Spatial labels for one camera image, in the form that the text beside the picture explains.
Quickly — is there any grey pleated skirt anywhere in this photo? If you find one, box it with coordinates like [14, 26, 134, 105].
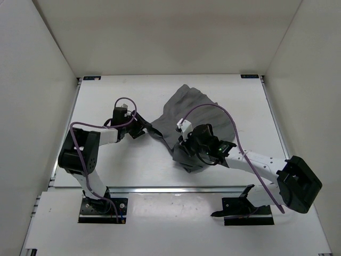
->
[147, 84, 235, 173]

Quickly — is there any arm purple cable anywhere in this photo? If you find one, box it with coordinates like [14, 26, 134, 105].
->
[71, 97, 139, 224]
[178, 103, 286, 214]

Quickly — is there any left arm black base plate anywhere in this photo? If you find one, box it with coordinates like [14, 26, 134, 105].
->
[78, 197, 128, 225]

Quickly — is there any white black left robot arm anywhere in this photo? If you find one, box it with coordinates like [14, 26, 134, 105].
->
[58, 106, 152, 212]

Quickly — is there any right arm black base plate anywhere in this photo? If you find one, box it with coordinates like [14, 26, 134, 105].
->
[222, 197, 274, 226]

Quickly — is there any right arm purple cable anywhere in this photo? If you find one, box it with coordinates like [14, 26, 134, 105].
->
[178, 103, 286, 214]

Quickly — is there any aluminium table edge rail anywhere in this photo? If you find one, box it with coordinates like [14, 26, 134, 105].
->
[106, 186, 301, 195]

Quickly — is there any blue label sticker left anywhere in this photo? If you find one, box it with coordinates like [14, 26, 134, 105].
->
[83, 76, 101, 81]

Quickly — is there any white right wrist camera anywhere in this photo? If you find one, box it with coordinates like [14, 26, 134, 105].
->
[176, 118, 193, 134]

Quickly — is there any blue label sticker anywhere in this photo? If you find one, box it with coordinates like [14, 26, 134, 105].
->
[83, 76, 101, 81]
[240, 74, 259, 79]

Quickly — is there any blue label sticker right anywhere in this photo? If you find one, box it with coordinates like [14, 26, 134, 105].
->
[240, 74, 259, 79]

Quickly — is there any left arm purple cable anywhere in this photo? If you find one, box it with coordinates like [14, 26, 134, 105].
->
[71, 97, 139, 224]

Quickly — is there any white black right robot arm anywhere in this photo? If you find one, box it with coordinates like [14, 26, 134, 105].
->
[176, 120, 322, 218]

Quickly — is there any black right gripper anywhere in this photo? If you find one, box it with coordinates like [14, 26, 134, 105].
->
[179, 130, 209, 157]

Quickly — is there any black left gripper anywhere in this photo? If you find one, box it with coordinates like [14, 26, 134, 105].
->
[123, 110, 152, 139]

